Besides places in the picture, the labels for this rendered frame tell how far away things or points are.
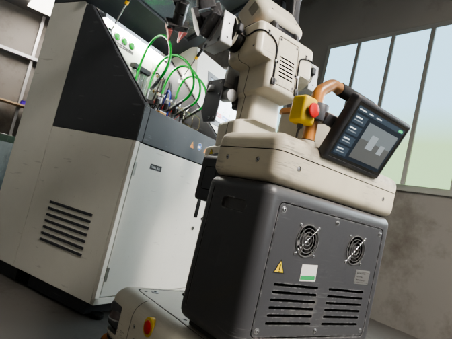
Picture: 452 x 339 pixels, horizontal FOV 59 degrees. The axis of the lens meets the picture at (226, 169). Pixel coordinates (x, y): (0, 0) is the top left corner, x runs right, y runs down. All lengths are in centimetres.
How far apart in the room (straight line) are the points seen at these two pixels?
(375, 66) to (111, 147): 282
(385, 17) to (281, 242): 352
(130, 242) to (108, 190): 26
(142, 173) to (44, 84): 82
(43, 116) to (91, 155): 45
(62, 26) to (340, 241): 186
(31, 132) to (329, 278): 173
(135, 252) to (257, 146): 110
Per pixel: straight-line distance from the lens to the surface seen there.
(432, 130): 355
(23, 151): 237
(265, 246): 94
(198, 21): 151
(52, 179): 213
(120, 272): 191
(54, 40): 245
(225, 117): 287
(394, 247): 350
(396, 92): 383
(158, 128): 189
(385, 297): 353
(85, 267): 190
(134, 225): 188
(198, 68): 265
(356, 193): 117
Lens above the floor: 62
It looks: 5 degrees up
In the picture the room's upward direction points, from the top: 14 degrees clockwise
